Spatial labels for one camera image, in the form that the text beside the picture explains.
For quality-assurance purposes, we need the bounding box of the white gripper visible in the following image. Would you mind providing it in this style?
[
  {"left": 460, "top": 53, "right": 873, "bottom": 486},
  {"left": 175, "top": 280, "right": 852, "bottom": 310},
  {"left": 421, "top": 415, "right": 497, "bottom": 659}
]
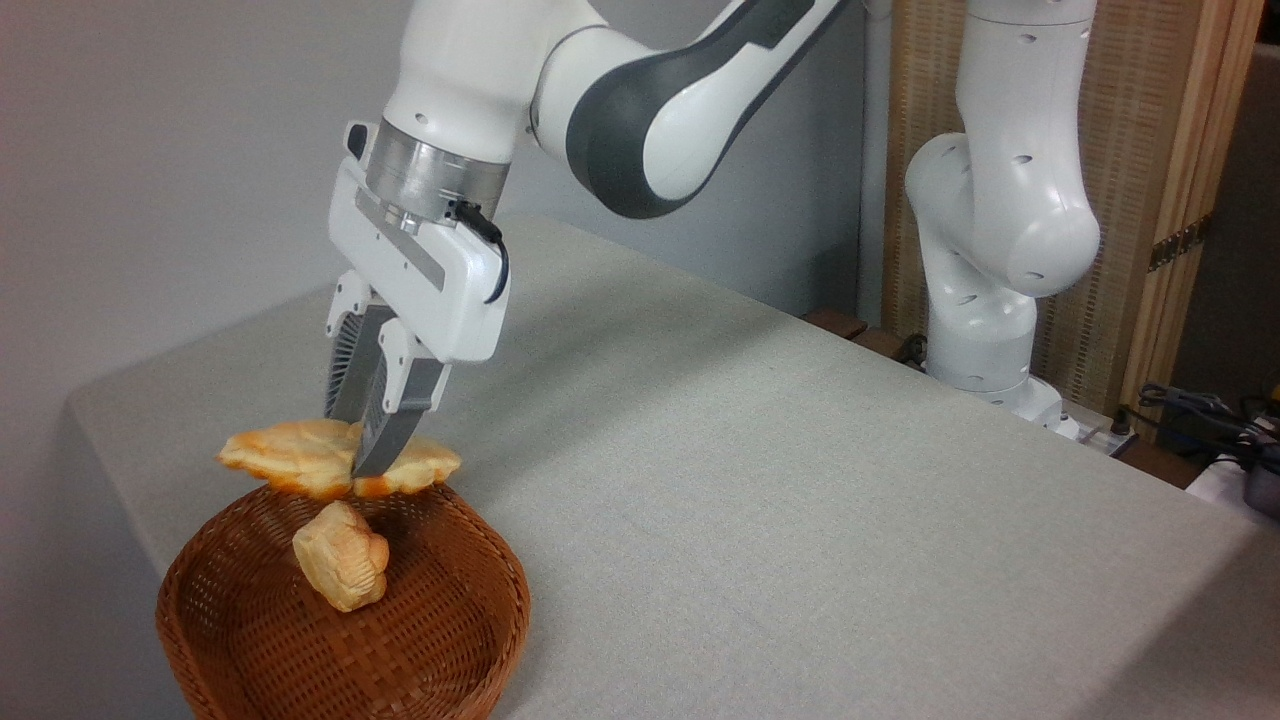
[{"left": 322, "top": 157, "right": 512, "bottom": 480}]

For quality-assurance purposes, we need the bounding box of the leaf-shaped bread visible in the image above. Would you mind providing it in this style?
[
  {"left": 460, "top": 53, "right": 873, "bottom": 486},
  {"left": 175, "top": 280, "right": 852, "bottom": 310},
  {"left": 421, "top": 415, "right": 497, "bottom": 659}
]
[{"left": 217, "top": 418, "right": 464, "bottom": 501}]

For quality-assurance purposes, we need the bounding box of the small chunky bread roll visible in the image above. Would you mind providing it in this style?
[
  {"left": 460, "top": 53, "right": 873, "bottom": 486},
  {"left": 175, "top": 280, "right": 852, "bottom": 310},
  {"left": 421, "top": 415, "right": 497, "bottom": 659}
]
[{"left": 292, "top": 499, "right": 391, "bottom": 613}]

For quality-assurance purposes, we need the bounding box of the brown woven wicker basket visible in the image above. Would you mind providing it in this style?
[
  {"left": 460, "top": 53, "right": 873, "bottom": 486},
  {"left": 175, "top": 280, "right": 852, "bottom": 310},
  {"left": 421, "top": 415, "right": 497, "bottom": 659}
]
[{"left": 155, "top": 480, "right": 532, "bottom": 720}]

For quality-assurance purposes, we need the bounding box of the grey tablecloth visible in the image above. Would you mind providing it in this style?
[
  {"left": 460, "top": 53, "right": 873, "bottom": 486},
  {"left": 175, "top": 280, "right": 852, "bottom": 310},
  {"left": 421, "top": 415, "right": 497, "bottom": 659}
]
[{"left": 65, "top": 215, "right": 1280, "bottom": 720}]

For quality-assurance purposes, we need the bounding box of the brown wooden board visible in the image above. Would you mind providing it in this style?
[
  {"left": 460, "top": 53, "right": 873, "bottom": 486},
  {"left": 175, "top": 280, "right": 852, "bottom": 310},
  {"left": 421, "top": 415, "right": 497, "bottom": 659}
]
[{"left": 803, "top": 308, "right": 929, "bottom": 369}]

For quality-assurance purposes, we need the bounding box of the white vertical pipe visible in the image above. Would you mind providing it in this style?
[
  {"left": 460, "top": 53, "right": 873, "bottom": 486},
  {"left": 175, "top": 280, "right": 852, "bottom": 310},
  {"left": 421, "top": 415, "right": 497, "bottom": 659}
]
[{"left": 857, "top": 0, "right": 894, "bottom": 326}]

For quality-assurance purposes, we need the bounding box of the wooden folding screen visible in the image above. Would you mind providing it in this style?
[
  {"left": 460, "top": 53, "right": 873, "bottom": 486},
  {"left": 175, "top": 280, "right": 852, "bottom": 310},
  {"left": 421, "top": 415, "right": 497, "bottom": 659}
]
[{"left": 885, "top": 0, "right": 1266, "bottom": 421}]

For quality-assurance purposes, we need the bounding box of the metal screen hinge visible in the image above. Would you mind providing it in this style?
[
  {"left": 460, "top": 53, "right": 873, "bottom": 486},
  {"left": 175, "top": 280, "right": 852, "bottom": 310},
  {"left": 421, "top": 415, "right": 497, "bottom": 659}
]
[{"left": 1148, "top": 214, "right": 1214, "bottom": 273}]

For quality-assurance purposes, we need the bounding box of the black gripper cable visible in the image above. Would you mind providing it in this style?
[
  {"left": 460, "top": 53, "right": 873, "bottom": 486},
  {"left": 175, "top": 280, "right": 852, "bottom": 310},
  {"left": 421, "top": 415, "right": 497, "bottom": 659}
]
[{"left": 452, "top": 200, "right": 512, "bottom": 305}]

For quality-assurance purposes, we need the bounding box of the black cable bundle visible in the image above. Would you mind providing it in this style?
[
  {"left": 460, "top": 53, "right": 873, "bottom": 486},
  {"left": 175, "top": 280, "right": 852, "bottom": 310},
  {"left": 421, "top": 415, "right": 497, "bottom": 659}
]
[{"left": 1138, "top": 383, "right": 1280, "bottom": 453}]

